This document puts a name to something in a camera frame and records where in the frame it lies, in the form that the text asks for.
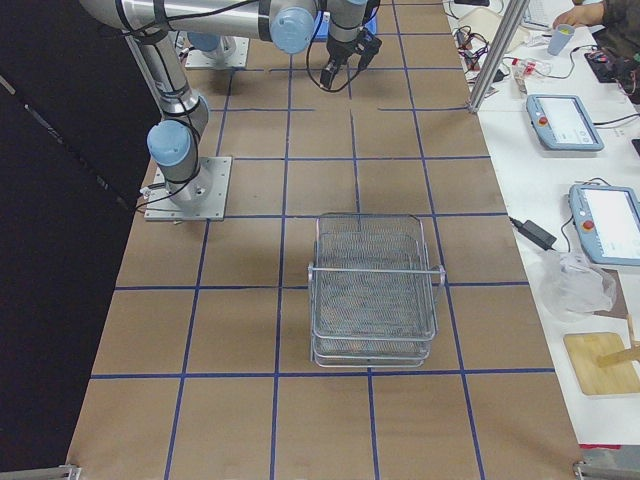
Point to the wooden board stand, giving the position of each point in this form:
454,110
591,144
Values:
602,364

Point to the lower blue teach pendant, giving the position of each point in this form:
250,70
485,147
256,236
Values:
606,219

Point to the silver wire mesh shelf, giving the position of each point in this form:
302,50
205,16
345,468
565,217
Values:
372,292

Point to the clear plastic bag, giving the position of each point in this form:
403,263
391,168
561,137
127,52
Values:
571,284

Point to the upper blue teach pendant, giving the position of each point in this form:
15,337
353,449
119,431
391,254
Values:
562,123

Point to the black power adapter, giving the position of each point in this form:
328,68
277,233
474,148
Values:
537,235

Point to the beige box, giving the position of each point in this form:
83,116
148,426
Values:
485,22

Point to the light blue cup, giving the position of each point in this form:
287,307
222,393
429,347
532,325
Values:
560,38

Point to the blue teach pendant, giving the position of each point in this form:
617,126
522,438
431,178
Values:
562,123
606,219

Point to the aluminium frame post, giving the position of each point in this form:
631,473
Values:
498,47

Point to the person's hand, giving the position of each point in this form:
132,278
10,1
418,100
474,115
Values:
581,15

